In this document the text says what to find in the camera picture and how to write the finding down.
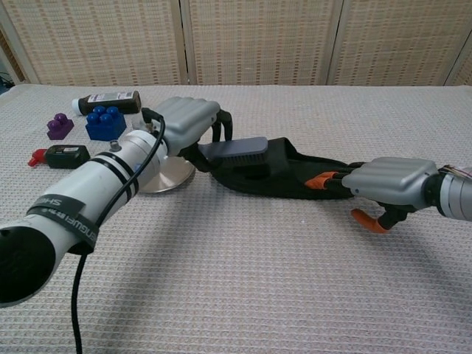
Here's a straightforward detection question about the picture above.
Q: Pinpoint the beige waffle-weave tablecloth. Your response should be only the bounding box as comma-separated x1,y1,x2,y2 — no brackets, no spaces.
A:
0,83,472,354

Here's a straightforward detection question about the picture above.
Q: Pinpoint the black printed velcro strap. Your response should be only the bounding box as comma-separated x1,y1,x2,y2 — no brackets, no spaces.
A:
25,193,101,256

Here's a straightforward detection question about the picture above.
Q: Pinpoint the dark brown bottle white cap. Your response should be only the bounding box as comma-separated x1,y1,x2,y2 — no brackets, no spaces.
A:
72,90,142,115

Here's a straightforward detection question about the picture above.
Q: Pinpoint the woven bamboo screen panel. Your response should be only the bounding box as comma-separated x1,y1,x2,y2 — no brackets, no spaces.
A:
326,0,472,88
0,0,187,87
180,0,346,86

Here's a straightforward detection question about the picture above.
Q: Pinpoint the blue toy building block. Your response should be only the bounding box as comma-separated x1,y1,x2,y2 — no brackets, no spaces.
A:
85,105,128,142

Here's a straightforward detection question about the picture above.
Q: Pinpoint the round stainless steel plate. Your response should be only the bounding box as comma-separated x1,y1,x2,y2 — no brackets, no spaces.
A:
139,156,196,194

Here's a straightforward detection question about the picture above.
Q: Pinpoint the purple toy building block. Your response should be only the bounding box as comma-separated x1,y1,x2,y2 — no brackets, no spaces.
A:
46,113,76,142

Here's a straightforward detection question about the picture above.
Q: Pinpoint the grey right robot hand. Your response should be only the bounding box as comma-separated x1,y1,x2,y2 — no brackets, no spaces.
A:
305,157,443,235

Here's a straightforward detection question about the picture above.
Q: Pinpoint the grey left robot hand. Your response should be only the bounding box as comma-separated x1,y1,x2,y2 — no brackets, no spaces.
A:
153,97,234,173

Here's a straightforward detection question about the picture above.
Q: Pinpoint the black rubber slide sandal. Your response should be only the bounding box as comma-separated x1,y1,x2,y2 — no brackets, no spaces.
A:
212,137,364,202

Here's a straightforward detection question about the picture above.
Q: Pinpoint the grey handled scrub brush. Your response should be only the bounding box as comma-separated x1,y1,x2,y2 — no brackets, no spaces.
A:
198,136,269,167

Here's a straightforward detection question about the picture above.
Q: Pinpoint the black bottle with red cap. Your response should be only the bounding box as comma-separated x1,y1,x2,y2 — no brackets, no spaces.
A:
26,145,91,170

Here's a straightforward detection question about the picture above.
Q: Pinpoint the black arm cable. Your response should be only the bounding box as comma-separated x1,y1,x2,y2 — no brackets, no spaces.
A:
72,107,166,354

